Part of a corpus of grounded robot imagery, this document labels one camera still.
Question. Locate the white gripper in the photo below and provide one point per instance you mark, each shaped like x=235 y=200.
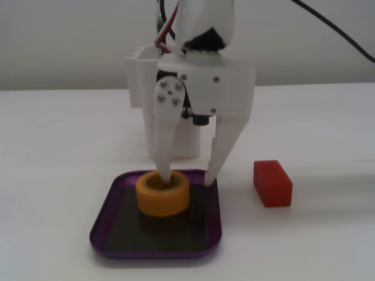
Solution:
x=218 y=88

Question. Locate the yellow tape roll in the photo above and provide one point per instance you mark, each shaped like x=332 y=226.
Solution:
x=162 y=202

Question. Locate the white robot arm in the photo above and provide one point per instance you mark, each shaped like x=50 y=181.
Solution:
x=208 y=26

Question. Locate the red rectangular block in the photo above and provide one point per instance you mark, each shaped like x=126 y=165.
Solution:
x=272 y=184

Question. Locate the purple square tray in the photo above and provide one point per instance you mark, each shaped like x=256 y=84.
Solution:
x=123 y=234

